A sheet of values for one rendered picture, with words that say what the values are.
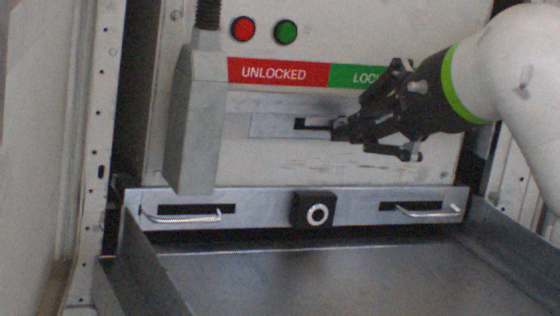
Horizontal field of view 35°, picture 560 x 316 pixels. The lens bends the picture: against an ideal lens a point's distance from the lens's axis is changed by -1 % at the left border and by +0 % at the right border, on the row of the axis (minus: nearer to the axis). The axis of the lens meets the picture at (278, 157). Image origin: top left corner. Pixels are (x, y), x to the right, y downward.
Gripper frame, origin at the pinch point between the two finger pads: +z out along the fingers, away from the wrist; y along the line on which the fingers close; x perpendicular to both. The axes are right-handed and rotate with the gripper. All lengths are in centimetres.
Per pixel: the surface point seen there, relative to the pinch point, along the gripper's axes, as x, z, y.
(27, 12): -49, -43, 2
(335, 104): -1.3, 1.7, -4.0
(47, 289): -38.8, 6.4, 18.2
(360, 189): 6.9, 10.7, 6.2
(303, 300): -9.2, -0.3, 21.4
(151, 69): -25.3, 5.5, -8.5
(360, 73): 4.0, 3.3, -8.9
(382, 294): 2.2, -0.3, 21.4
